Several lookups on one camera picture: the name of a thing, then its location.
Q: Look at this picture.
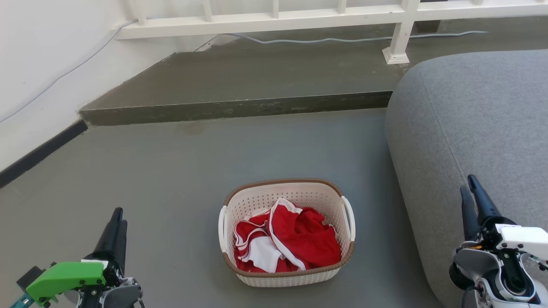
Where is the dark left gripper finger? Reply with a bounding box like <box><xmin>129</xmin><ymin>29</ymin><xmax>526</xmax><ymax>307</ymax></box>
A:
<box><xmin>94</xmin><ymin>207</ymin><xmax>124</xmax><ymax>257</ymax></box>
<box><xmin>112</xmin><ymin>219</ymin><xmax>128</xmax><ymax>272</ymax></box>

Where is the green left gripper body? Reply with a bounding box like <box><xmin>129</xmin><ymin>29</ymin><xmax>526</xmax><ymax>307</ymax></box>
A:
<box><xmin>26</xmin><ymin>252</ymin><xmax>130</xmax><ymax>308</ymax></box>

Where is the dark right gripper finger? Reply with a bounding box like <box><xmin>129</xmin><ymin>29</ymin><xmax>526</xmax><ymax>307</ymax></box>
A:
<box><xmin>467</xmin><ymin>174</ymin><xmax>502</xmax><ymax>225</ymax></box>
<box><xmin>460</xmin><ymin>185</ymin><xmax>483</xmax><ymax>242</ymax></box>

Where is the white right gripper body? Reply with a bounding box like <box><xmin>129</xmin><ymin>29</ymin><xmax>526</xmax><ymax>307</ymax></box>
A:
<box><xmin>479</xmin><ymin>216</ymin><xmax>548</xmax><ymax>261</ymax></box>

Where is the cream plastic laundry basket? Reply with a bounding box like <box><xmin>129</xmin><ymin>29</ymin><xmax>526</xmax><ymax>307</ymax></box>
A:
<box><xmin>218</xmin><ymin>178</ymin><xmax>356</xmax><ymax>287</ymax></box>

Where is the red and white garment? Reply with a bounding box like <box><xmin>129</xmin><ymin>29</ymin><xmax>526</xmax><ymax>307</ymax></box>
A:
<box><xmin>233</xmin><ymin>198</ymin><xmax>342</xmax><ymax>273</ymax></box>

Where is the grey fabric sofa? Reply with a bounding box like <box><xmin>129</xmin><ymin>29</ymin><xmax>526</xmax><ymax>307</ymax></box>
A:
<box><xmin>384</xmin><ymin>49</ymin><xmax>548</xmax><ymax>308</ymax></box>

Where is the black baseboard strip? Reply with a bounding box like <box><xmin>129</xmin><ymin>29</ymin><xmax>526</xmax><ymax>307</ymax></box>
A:
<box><xmin>0</xmin><ymin>119</ymin><xmax>89</xmax><ymax>189</ymax></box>

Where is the raised concrete step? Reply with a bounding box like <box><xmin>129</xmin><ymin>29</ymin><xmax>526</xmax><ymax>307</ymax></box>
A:
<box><xmin>78</xmin><ymin>17</ymin><xmax>548</xmax><ymax>127</ymax></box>

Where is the white wooden railing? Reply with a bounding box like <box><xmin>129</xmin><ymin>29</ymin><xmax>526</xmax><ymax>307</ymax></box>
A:
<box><xmin>113</xmin><ymin>0</ymin><xmax>548</xmax><ymax>65</ymax></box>

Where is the thin grey wall cable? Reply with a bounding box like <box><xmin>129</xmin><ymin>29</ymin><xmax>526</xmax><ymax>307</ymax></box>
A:
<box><xmin>0</xmin><ymin>21</ymin><xmax>138</xmax><ymax>124</ymax></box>

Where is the grey floor cable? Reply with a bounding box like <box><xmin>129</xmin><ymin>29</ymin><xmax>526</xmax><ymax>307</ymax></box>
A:
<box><xmin>226</xmin><ymin>30</ymin><xmax>489</xmax><ymax>44</ymax></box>

